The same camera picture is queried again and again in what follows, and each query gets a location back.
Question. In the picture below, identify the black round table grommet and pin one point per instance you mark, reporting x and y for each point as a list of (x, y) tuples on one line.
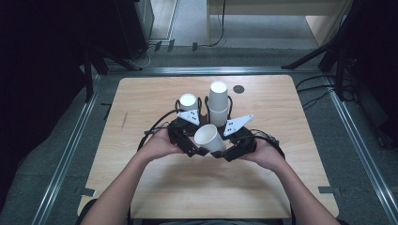
[(238, 89)]

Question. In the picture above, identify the black tripod stand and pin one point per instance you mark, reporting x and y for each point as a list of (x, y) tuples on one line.
[(316, 53)]

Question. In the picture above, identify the person's right hand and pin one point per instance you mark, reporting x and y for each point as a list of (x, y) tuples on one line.
[(266, 153)]

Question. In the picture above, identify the black metal stand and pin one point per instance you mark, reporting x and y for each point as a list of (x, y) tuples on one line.
[(88, 78)]

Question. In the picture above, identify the person's left hand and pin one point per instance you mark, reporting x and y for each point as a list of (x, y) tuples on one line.
[(158, 146)]

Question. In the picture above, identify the black tape strip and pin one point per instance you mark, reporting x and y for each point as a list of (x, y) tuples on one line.
[(328, 189), (85, 191)]

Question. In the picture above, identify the dark cabinet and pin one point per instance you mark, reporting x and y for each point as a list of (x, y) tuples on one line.
[(137, 28)]

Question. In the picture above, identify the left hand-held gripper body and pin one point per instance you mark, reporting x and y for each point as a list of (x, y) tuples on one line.
[(183, 137)]

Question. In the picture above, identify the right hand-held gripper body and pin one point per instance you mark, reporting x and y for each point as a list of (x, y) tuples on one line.
[(244, 142)]

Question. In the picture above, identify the white ribbed paper cup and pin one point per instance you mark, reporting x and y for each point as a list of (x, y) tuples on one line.
[(218, 120), (208, 139), (188, 101), (218, 97)]

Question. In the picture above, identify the dark wooden cup holder rack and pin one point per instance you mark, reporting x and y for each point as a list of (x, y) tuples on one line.
[(204, 119)]

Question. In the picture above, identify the light wooden desk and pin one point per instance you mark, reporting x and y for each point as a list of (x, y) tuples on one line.
[(281, 7)]

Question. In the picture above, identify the aluminium floor rail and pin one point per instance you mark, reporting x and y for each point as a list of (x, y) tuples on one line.
[(64, 159), (359, 150)]

